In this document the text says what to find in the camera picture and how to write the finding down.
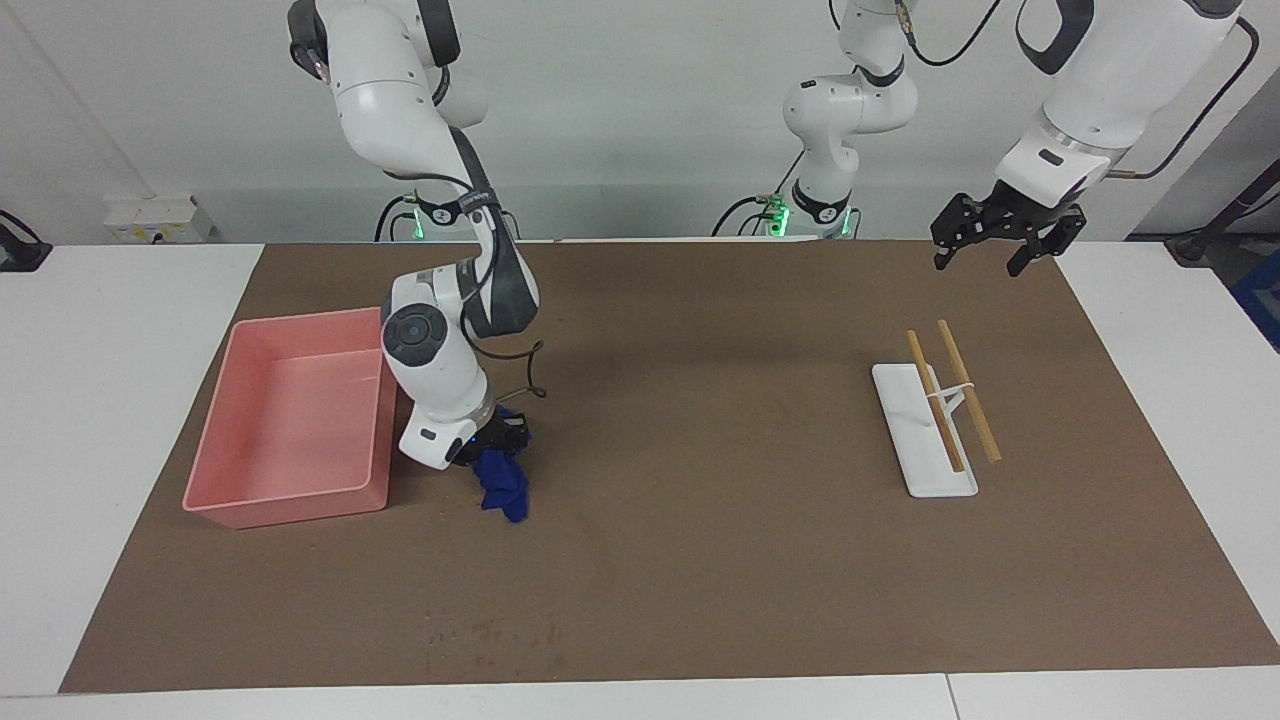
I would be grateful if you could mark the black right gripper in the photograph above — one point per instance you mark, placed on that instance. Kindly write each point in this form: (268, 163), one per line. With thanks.
(495, 435)

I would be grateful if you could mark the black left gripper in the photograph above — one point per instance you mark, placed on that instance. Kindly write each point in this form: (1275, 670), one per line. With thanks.
(1022, 212)

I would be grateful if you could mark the blue cloth towel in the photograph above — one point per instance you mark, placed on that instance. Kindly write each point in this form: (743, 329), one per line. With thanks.
(505, 490)

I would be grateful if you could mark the wooden rack rod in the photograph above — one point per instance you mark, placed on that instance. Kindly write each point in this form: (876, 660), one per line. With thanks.
(935, 402)
(970, 392)

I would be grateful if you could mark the pink plastic bin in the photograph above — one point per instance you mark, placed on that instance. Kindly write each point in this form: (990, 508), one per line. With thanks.
(290, 420)

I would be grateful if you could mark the brown table mat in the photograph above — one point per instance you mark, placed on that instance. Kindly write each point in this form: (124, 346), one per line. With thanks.
(700, 480)

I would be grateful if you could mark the blue box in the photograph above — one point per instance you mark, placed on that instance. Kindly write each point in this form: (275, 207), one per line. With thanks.
(1262, 300)

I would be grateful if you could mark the white power strip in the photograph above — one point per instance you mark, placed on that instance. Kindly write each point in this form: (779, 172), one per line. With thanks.
(150, 215)

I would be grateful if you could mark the black clamp mount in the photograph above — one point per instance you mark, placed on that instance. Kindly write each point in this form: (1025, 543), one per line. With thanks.
(20, 255)

